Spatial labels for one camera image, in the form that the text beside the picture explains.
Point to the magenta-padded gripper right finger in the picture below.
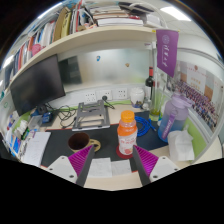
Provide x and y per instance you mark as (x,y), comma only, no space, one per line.
(165,166)

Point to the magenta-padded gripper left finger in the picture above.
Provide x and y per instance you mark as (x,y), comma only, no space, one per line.
(61,166)

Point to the orange-capped drink bottle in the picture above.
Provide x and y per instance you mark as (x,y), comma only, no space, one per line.
(126,133)

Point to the large purple water bottle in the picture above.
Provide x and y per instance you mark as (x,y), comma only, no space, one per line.
(173,120)

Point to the black desk mat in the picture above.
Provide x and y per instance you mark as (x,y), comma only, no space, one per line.
(60,143)

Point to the white tissue pack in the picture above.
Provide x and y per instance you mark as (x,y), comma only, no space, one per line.
(181,146)

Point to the white printed paper sheet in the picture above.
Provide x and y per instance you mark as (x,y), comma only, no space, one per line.
(36,150)

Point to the floral ceramic mug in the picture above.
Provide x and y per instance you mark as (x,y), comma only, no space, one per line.
(78,141)

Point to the white paper napkins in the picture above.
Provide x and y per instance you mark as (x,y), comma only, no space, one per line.
(103,167)

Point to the flat round red coaster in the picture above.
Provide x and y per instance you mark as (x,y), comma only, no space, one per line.
(119,154)

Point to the grey metal laptop stand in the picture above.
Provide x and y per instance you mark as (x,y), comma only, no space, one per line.
(91,125)

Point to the blue tissue box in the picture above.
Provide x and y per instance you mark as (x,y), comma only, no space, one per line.
(15,145)

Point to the white ceramic jar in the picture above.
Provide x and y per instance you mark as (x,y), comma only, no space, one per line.
(137,96)

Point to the group photo poster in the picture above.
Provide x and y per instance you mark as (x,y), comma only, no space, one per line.
(200,96)

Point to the dark wine bottle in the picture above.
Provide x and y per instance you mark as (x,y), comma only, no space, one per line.
(150,83)

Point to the black computer monitor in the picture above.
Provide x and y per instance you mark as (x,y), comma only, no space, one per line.
(36,85)

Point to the purple pennant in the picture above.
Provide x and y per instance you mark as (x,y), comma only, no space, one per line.
(166,50)

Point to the white wall power outlets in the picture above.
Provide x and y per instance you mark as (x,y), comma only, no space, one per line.
(106,95)

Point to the wall shelf with books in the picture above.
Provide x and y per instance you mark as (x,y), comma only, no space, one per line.
(100,35)

